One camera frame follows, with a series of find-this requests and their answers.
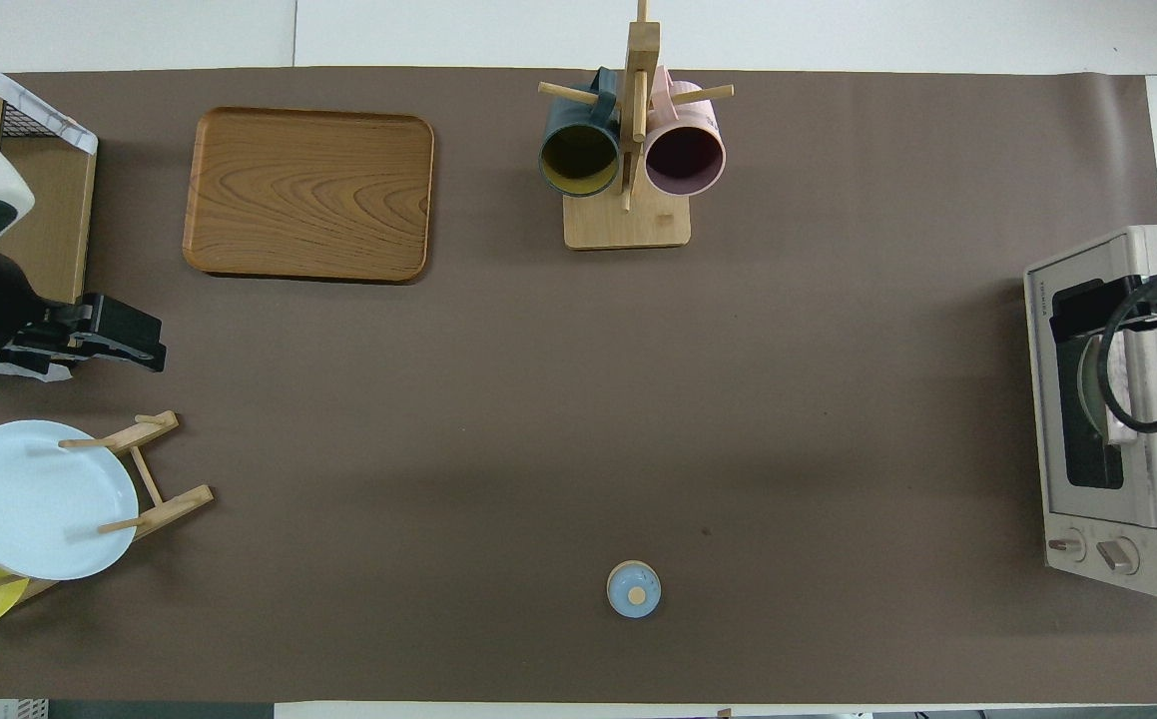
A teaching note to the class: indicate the pale green plate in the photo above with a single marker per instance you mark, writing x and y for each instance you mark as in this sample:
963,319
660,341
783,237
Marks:
1089,384

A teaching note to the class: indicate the beige toaster oven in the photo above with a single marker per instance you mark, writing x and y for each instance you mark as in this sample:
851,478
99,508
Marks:
1077,509

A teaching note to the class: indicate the white crumpled sheet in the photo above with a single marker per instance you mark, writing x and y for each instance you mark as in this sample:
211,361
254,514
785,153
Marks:
61,373

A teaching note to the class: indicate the wooden side cabinet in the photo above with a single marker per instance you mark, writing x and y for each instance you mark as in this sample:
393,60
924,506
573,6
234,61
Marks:
54,220

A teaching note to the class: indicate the light blue plate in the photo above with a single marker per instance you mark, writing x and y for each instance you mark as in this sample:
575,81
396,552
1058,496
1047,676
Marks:
34,499

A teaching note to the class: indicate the wooden plate rack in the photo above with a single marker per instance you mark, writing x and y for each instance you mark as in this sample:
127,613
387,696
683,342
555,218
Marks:
174,504

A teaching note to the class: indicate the white marble pattern board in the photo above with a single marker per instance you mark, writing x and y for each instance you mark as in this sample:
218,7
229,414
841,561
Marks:
39,110

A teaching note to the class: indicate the brown wooden tray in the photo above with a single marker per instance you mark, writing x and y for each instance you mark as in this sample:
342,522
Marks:
308,195

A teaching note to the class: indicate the brown table mat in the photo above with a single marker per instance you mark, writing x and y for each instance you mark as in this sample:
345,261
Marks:
818,250

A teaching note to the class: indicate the pink mug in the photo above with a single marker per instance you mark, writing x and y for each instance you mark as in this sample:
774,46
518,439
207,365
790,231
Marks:
686,155

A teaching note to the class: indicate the wooden mug tree stand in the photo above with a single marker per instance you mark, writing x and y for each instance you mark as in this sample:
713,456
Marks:
628,225

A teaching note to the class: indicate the dark teal mug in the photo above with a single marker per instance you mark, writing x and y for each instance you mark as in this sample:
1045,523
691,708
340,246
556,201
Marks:
578,160

